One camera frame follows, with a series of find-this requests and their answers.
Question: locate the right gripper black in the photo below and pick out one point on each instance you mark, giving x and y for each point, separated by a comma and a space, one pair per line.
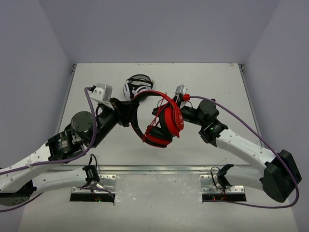
179, 102

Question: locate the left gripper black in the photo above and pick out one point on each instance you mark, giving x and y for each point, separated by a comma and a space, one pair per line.
122, 111

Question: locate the red black headphones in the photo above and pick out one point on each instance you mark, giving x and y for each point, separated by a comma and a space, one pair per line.
163, 128

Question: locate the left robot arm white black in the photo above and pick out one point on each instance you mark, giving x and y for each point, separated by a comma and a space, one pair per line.
26, 180

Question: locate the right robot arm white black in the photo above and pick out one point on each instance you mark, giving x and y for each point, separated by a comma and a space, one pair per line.
275, 173

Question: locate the white black headphones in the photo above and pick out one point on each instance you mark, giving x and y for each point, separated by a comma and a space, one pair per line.
137, 84

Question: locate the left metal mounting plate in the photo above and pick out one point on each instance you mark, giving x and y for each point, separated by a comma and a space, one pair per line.
104, 186

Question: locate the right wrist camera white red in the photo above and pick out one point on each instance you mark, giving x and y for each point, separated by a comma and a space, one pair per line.
182, 93

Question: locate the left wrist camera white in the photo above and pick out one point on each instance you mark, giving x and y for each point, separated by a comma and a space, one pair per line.
101, 93

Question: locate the aluminium rail table edge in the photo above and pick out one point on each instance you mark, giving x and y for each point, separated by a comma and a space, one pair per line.
155, 169

